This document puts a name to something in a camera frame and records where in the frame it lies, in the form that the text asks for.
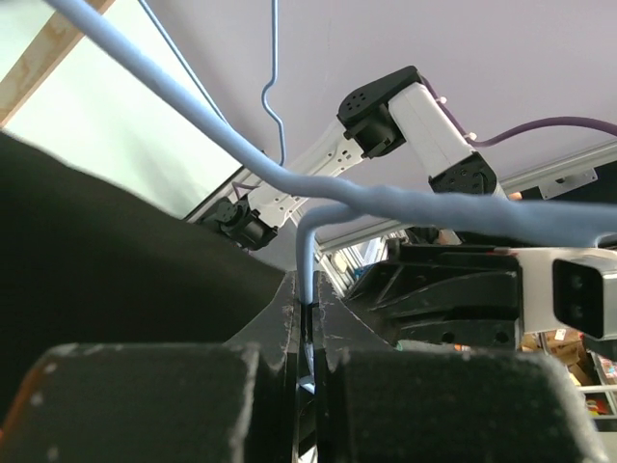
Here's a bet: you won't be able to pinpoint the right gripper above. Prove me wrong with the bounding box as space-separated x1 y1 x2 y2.
345 244 523 349

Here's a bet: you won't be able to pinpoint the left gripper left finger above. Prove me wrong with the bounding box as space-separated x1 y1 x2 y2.
1 273 299 462

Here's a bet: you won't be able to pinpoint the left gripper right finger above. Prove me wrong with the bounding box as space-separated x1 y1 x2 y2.
312 273 609 462

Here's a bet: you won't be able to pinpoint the black trousers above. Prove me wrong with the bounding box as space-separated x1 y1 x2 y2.
1 134 283 411

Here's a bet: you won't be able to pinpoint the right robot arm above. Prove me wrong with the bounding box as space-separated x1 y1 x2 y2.
198 66 523 349

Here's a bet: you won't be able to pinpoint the metal storage shelves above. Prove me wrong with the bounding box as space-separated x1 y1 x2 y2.
522 328 616 420

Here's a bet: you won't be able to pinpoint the wooden clothes rack frame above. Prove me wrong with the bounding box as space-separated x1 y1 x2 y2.
0 0 117 129

